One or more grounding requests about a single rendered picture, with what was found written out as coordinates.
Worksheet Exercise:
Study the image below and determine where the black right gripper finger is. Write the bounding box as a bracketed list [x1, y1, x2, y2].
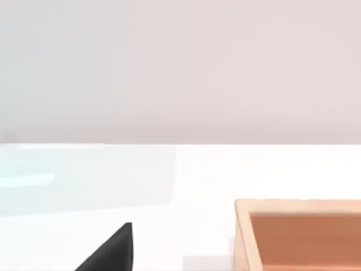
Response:
[73, 222, 134, 271]

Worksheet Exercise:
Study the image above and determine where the shallow salmon-coloured box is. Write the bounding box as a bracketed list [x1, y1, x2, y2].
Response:
[234, 198, 361, 271]

